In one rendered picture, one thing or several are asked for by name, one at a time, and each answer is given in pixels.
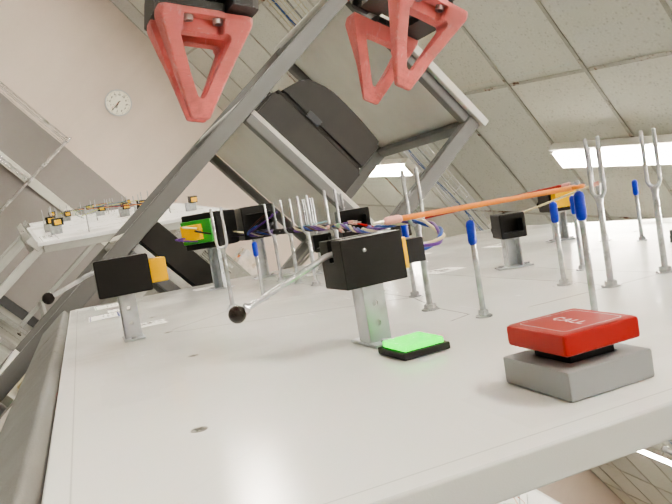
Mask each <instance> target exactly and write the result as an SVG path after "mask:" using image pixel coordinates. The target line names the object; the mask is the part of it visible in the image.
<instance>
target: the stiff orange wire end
mask: <svg viewBox="0 0 672 504"><path fill-rule="evenodd" d="M584 187H585V184H579V185H569V186H565V187H560V188H554V189H548V190H543V191H537V192H532V193H526V194H520V195H515V196H509V197H503V198H498V199H492V200H486V201H481V202H475V203H469V204H464V205H458V206H452V207H447V208H441V209H435V210H430V211H424V212H418V213H413V214H407V215H394V216H388V217H385V218H384V219H383V220H382V221H376V222H372V225H376V224H382V223H384V224H385V225H392V224H398V223H401V222H402V221H407V220H412V219H418V218H423V217H429V216H435V215H440V214H446V213H451V212H457V211H462V210H468V209H473V208H479V207H484V206H490V205H495V204H501V203H507V202H512V201H518V200H523V199H529V198H534V197H540V196H545V195H551V194H556V193H562V192H568V191H572V190H577V189H582V188H584Z"/></svg>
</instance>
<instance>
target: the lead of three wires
mask: <svg viewBox="0 0 672 504"><path fill-rule="evenodd" d="M415 223H417V224H420V225H422V226H425V227H429V228H431V229H433V230H434V231H436V232H437V234H438V236H437V238H435V239H433V240H430V241H428V242H426V243H424V250H428V249H430V248H432V247H433V246H437V245H440V244H441V243H442V242H443V238H445V236H446V235H445V233H444V232H443V228H442V227H441V226H437V224H436V223H435V222H433V221H426V220H425V219H422V218H418V220H415Z"/></svg>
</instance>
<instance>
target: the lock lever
mask: <svg viewBox="0 0 672 504"><path fill-rule="evenodd" d="M330 258H333V254H332V252H329V253H326V254H324V255H322V256H321V257H319V258H318V259H316V260H315V261H313V262H312V263H310V264H309V265H308V266H306V267H304V268H303V269H301V270H300V271H298V272H297V273H295V274H294V275H292V276H291V277H289V278H288V279H286V280H285V281H283V282H281V283H280V284H278V285H277V286H275V287H274V288H272V289H271V290H269V291H267V292H266V293H264V294H263V295H261V296H260V297H258V298H257V299H255V300H253V301H252V302H250V303H249V304H247V303H244V304H243V306H242V307H243V308H244V309H245V312H246V314H247V315H248V314H249V313H250V310H251V309H253V308H254V307H256V306H257V305H259V304H260V303H262V302H264V301H265V300H267V299H268V298H270V297H271V296H273V295H274V294H276V293H277V292H279V291H281V290H282V289H284V288H285V287H287V286H288V285H290V284H291V283H293V282H294V281H296V280H297V279H299V278H301V277H302V276H304V275H305V274H307V273H308V272H310V271H311V270H313V269H314V268H315V267H317V266H318V265H320V264H321V263H323V262H324V261H326V260H328V259H330Z"/></svg>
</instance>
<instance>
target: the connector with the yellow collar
mask: <svg viewBox="0 0 672 504"><path fill-rule="evenodd" d="M405 239H406V246H407V252H408V258H409V264H410V263H415V262H419V261H424V260H426V256H425V250H424V243H423V237H405Z"/></svg>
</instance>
